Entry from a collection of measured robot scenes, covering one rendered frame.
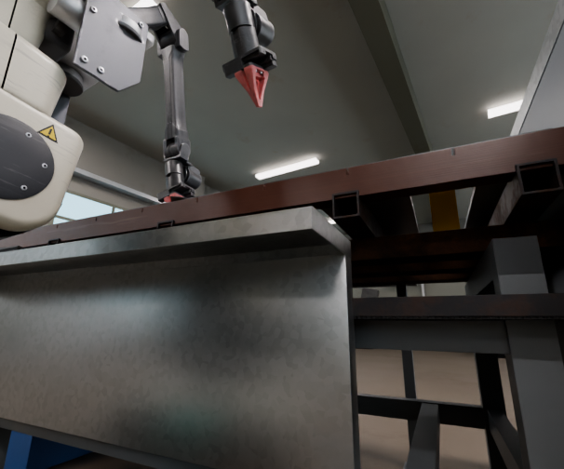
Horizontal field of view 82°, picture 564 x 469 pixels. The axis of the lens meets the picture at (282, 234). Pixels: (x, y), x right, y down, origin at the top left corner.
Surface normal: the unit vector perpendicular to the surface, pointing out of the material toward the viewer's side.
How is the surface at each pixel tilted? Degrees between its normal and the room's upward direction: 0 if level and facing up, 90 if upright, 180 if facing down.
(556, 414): 90
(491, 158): 90
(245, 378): 90
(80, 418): 90
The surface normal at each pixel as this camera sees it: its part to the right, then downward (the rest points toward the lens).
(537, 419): -0.43, -0.25
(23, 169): 0.85, -0.13
